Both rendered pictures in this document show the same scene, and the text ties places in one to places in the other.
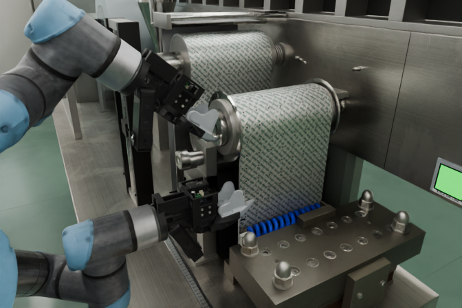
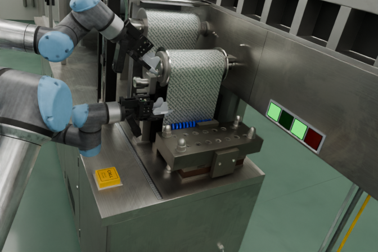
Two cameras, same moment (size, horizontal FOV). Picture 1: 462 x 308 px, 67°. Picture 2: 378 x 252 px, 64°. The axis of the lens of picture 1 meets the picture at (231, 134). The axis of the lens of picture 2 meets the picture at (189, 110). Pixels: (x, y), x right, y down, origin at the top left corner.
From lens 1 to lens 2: 0.42 m
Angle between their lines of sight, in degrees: 6
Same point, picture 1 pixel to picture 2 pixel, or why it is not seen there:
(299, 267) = (190, 144)
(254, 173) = (175, 94)
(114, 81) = (109, 35)
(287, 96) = (199, 55)
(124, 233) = (103, 112)
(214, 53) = (162, 23)
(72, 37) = (93, 11)
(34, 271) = not seen: hidden behind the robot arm
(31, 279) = not seen: hidden behind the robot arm
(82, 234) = (83, 109)
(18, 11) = not seen: outside the picture
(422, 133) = (266, 85)
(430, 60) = (274, 46)
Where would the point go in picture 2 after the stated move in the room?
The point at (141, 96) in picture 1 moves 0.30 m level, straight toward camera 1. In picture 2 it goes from (121, 44) to (127, 82)
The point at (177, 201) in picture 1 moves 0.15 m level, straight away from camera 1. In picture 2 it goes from (131, 101) to (131, 84)
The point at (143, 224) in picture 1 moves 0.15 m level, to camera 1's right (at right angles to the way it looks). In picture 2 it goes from (113, 109) to (157, 116)
